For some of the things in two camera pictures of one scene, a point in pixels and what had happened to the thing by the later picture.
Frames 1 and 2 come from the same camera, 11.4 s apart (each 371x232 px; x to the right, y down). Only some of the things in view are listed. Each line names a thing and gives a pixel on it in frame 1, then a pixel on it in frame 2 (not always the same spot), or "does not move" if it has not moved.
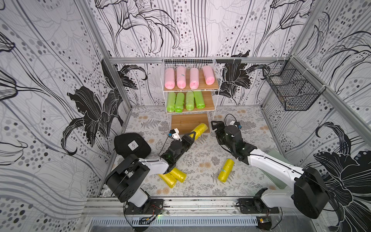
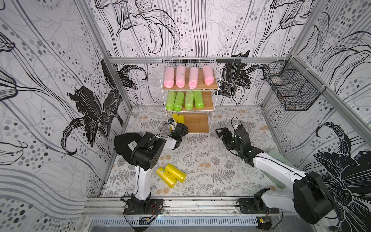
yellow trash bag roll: [226, 170] → [181, 119]
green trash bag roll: [199, 99] does not move
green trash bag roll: [179, 102] does not move
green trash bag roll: [190, 101] does not move
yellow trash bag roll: [199, 130] → [175, 117]
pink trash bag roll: [194, 78] does not move
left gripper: [188, 140] → [185, 131]
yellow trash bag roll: [168, 179] does not move
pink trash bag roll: [181, 83] does not move
